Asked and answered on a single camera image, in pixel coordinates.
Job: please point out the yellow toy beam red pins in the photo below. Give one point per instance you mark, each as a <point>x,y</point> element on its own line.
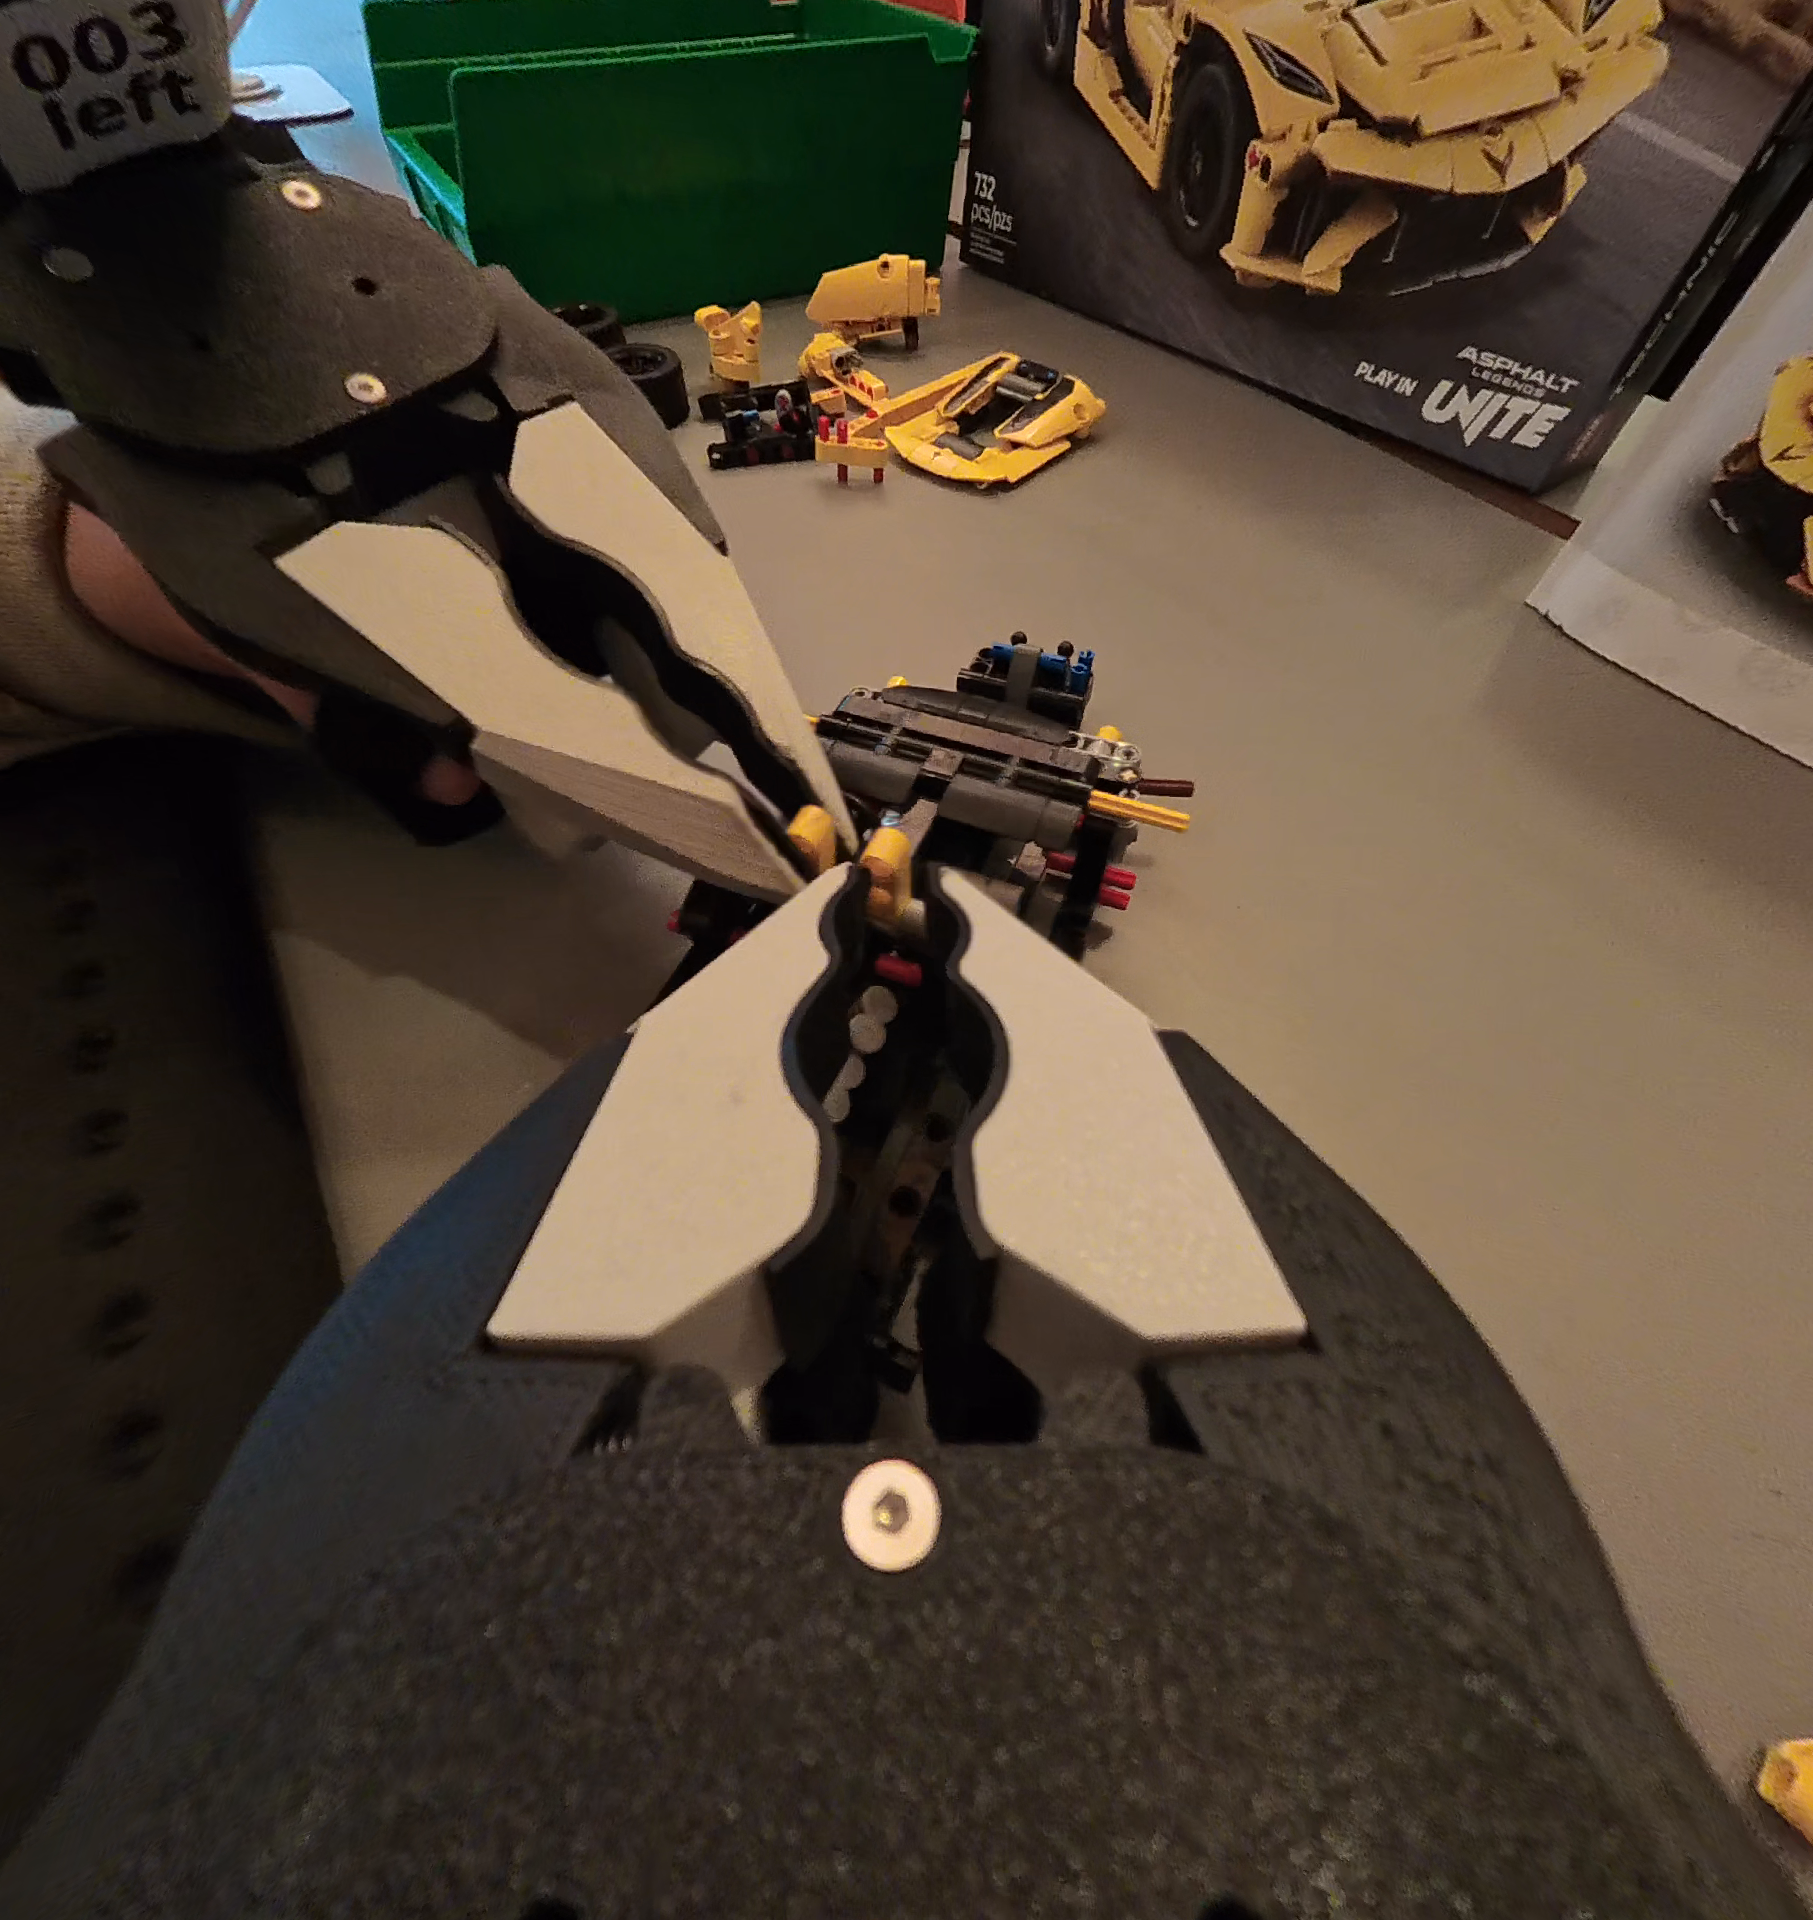
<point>855,443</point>

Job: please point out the dark toy set box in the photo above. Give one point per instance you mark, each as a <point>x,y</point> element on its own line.
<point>1597,270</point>

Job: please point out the green plastic bin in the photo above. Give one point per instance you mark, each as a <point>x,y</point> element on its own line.
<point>667,180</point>

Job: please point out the yellow toy hood section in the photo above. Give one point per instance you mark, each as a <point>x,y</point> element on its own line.
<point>869,292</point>

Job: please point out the instruction booklet yellow car cover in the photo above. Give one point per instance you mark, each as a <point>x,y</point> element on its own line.
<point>1671,600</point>

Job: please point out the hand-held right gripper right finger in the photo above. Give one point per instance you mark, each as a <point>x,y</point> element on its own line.
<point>1130,1185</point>

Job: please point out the person's left forearm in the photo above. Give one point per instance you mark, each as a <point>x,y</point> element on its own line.
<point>7,600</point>

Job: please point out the grey desk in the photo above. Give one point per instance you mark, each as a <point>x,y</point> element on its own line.
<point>1371,901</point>

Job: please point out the black toy car chassis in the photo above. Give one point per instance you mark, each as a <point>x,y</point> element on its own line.
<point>965,751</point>

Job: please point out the person's left hand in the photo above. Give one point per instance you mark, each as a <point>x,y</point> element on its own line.
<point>158,600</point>

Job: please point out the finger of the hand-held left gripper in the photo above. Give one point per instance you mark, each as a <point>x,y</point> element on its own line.
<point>652,554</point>
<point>545,736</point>

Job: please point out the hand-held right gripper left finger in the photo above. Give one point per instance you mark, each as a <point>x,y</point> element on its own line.
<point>652,1185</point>

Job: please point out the black toy subassembly red pins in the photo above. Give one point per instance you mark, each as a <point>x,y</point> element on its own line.
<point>756,429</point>

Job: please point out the small yellow toy bracket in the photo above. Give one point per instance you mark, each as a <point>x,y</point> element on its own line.
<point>729,342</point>

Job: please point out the yellow toy car side panel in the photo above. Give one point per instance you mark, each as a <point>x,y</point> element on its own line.
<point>996,420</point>

